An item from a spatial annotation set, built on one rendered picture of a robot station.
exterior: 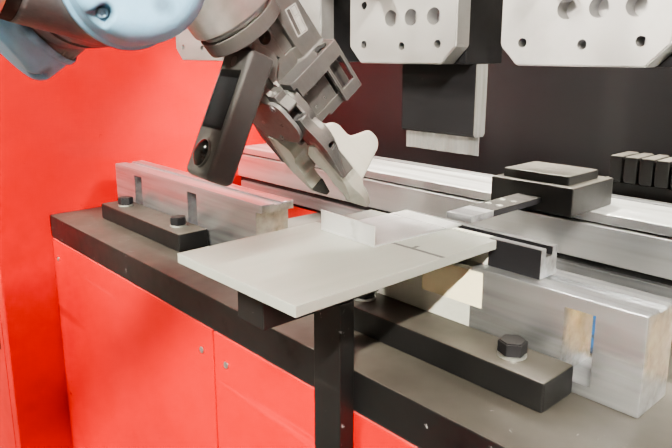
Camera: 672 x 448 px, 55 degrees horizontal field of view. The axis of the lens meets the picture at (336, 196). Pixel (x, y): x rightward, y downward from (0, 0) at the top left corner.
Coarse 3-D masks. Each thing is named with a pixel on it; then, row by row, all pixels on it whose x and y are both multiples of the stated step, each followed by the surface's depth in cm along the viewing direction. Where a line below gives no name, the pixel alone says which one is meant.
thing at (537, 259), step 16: (464, 224) 72; (496, 240) 66; (512, 240) 67; (528, 240) 66; (496, 256) 66; (512, 256) 65; (528, 256) 64; (544, 256) 63; (528, 272) 64; (544, 272) 64
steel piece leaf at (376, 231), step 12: (324, 216) 69; (336, 216) 67; (384, 216) 75; (396, 216) 75; (324, 228) 69; (336, 228) 68; (348, 228) 66; (360, 228) 65; (372, 228) 63; (384, 228) 69; (396, 228) 69; (408, 228) 69; (420, 228) 69; (432, 228) 69; (444, 228) 70; (360, 240) 65; (372, 240) 63; (384, 240) 65; (396, 240) 65
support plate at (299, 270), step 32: (320, 224) 72; (192, 256) 61; (224, 256) 61; (256, 256) 61; (288, 256) 61; (320, 256) 61; (352, 256) 61; (384, 256) 61; (416, 256) 61; (448, 256) 61; (256, 288) 52; (288, 288) 52; (320, 288) 52; (352, 288) 53
